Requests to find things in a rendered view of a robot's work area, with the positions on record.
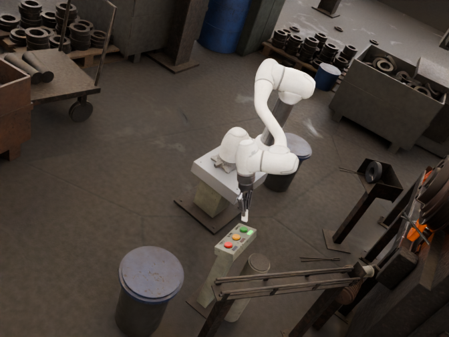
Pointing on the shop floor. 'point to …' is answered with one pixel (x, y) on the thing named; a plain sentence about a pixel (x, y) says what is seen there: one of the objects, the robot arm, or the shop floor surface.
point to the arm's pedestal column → (208, 207)
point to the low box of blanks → (14, 109)
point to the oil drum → (224, 25)
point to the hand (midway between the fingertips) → (244, 214)
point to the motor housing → (347, 295)
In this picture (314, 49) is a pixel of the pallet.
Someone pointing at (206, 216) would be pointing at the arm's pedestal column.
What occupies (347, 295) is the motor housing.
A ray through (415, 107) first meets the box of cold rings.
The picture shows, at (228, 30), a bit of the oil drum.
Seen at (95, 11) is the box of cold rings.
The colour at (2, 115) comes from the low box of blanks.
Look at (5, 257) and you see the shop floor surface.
